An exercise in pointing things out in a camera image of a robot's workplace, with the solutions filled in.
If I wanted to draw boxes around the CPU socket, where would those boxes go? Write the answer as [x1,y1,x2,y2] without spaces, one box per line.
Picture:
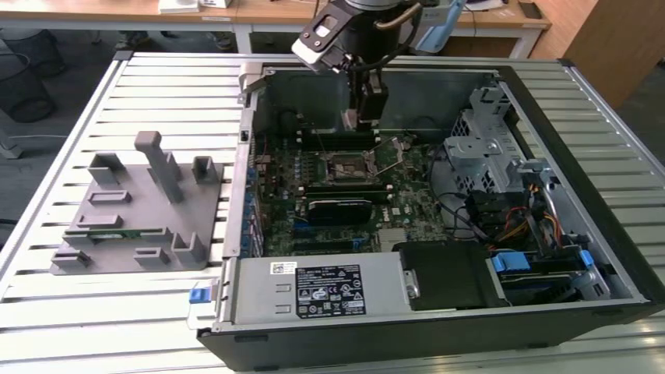
[322,152,374,185]

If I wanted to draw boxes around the black PC case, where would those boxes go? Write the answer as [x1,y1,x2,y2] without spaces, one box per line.
[196,58,665,371]

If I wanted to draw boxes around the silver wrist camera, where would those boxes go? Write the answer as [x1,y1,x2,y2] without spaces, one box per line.
[290,4,361,75]

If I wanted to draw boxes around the grey power supply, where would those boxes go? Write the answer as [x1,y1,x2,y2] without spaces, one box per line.
[220,255,414,327]

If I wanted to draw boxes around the blue disk carrier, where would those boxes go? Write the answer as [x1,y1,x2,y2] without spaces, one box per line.
[490,252,531,277]

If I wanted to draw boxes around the blue case latch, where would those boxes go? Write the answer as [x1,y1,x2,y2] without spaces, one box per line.
[188,285,214,305]

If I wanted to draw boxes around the short black expansion slot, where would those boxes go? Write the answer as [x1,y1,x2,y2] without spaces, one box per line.
[291,240,365,252]

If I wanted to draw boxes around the brass coloured hose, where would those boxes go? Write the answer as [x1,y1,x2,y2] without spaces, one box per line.
[374,3,419,31]

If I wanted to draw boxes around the white stand foot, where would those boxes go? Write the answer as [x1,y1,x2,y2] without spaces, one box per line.
[0,126,25,160]

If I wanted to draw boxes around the pale blue teach pendant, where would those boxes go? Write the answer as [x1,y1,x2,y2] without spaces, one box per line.
[414,0,466,55]

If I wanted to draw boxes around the green RAM stick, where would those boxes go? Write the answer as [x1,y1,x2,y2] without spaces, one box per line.
[85,228,160,240]

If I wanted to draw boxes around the coloured power wires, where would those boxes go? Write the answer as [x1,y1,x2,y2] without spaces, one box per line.
[487,182,567,254]

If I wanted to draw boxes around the black graphics card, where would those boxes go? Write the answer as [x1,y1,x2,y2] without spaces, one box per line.
[305,199,374,226]

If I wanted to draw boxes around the metal drive cage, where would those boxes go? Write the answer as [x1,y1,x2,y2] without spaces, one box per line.
[443,87,526,196]

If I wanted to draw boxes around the grey parts rack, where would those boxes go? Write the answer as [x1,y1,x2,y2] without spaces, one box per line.
[49,130,228,277]

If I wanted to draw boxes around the wooden cabinet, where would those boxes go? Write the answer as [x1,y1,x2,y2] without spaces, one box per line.
[529,0,665,114]

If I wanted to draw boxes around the black mesh waste bin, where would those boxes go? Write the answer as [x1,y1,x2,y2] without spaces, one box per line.
[0,29,68,79]
[0,52,57,125]

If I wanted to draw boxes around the silver chipset heatsink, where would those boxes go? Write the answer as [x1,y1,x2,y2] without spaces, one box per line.
[377,228,407,251]

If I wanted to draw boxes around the dark shoe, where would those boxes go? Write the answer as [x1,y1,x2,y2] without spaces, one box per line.
[120,30,153,51]
[208,31,236,51]

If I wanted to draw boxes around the metal socket cover frame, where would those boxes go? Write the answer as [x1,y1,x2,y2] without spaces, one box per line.
[365,135,407,175]

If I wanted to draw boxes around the green motherboard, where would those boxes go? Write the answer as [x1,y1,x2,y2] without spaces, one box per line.
[253,130,447,258]

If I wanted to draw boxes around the black plastic bay shroud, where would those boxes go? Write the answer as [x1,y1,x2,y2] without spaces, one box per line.
[391,240,509,312]

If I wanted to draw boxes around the wooden desk white frame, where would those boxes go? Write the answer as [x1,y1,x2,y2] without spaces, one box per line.
[233,0,551,59]
[0,0,238,34]

